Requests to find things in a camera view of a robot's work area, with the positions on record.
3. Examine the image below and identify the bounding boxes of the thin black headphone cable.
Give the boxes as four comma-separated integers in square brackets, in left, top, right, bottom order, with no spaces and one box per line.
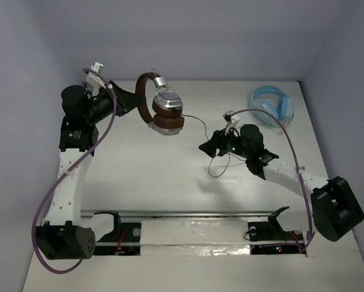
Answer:
[181,114,249,179]

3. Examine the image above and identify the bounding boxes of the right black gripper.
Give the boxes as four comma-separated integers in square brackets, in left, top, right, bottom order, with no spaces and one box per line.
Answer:
[199,125,251,159]

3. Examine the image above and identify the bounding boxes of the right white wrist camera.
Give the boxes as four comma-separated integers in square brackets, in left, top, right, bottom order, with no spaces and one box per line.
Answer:
[223,110,240,134]

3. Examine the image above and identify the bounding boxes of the aluminium rail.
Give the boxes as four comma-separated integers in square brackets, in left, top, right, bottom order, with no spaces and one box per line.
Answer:
[81,208,292,247]

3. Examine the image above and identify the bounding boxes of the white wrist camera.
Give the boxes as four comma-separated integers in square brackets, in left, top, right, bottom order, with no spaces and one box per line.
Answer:
[223,110,240,134]
[84,62,106,89]

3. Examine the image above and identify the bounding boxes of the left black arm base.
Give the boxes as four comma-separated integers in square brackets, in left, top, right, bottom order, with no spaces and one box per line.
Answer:
[92,210,122,242]

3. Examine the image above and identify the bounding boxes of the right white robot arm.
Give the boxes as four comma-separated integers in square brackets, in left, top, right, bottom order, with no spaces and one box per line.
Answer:
[198,124,364,242]

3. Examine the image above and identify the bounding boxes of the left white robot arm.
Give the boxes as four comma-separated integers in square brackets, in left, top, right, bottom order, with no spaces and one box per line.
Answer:
[34,82,146,260]

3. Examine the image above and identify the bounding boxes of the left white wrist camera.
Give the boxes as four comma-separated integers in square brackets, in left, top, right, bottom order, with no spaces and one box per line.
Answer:
[84,62,106,89]

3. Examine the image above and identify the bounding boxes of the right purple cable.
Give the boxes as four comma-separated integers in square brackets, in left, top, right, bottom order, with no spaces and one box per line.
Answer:
[238,108,315,253]

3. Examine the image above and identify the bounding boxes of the light blue headphones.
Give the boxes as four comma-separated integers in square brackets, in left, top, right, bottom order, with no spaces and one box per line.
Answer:
[249,85,295,127]

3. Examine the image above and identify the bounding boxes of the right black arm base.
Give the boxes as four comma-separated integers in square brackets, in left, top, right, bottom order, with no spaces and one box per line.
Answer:
[244,206,289,242]

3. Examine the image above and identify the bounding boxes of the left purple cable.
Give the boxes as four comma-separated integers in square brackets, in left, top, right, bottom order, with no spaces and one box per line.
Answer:
[32,68,119,274]

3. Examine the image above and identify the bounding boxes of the brown silver headphones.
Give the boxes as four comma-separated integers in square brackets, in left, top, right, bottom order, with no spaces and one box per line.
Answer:
[135,69,185,136]

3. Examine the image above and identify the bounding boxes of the purple cable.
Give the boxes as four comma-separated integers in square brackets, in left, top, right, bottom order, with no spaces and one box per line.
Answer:
[238,108,315,253]
[32,68,119,274]

